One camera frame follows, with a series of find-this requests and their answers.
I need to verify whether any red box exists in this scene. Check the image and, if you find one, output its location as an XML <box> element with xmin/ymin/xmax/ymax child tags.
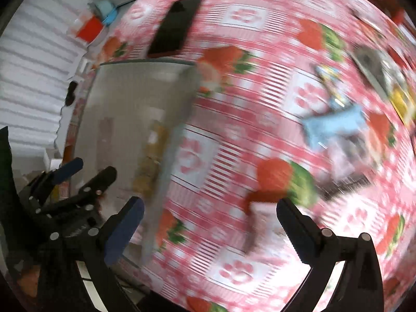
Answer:
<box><xmin>75</xmin><ymin>16</ymin><xmax>105</xmax><ymax>41</ymax></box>

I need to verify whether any red checked strawberry tablecloth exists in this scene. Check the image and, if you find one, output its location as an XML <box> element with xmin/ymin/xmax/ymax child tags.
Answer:
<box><xmin>63</xmin><ymin>0</ymin><xmax>416</xmax><ymax>312</ymax></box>

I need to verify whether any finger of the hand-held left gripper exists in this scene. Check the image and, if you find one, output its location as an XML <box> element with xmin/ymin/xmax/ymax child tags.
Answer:
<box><xmin>28</xmin><ymin>158</ymin><xmax>84</xmax><ymax>202</ymax></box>
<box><xmin>39</xmin><ymin>166</ymin><xmax>118</xmax><ymax>225</ymax></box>

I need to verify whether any white corrugated foam sheet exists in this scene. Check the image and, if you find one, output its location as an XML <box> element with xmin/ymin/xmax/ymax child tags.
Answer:
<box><xmin>2</xmin><ymin>0</ymin><xmax>98</xmax><ymax>176</ymax></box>

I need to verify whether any light blue snack packet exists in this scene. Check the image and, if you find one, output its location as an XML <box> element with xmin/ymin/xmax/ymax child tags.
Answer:
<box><xmin>302</xmin><ymin>104</ymin><xmax>366</xmax><ymax>152</ymax></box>

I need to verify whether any small black object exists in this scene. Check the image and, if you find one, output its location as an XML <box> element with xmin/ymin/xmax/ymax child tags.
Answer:
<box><xmin>64</xmin><ymin>81</ymin><xmax>78</xmax><ymax>106</ymax></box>

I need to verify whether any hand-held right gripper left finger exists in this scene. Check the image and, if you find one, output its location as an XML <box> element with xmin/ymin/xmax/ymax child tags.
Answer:
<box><xmin>37</xmin><ymin>197</ymin><xmax>145</xmax><ymax>312</ymax></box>

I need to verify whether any light blue round object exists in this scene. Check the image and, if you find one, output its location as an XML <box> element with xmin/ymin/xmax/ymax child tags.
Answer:
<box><xmin>94</xmin><ymin>0</ymin><xmax>119</xmax><ymax>25</ymax></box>

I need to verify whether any blue yellow patterned snack packet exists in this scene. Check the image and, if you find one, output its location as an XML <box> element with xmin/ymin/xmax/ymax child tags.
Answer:
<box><xmin>315</xmin><ymin>65</ymin><xmax>347</xmax><ymax>106</ymax></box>

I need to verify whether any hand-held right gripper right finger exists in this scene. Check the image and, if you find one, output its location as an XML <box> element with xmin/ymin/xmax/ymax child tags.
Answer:
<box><xmin>276</xmin><ymin>198</ymin><xmax>386</xmax><ymax>312</ymax></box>

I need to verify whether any black smartphone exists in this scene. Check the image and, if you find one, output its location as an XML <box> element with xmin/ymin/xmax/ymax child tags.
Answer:
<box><xmin>147</xmin><ymin>0</ymin><xmax>204</xmax><ymax>60</ymax></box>

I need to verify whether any dark brown snack packet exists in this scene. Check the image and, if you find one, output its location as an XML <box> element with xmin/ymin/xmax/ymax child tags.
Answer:
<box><xmin>320</xmin><ymin>172</ymin><xmax>373</xmax><ymax>200</ymax></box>

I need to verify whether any clear plastic storage box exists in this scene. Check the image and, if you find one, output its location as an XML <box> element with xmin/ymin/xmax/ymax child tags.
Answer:
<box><xmin>63</xmin><ymin>60</ymin><xmax>202</xmax><ymax>267</ymax></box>

